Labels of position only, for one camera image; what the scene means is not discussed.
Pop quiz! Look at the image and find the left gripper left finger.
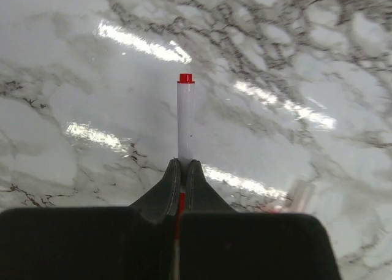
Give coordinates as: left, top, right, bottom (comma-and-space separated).
1, 159, 181, 279

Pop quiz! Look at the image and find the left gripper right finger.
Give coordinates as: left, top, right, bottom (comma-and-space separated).
179, 160, 341, 280

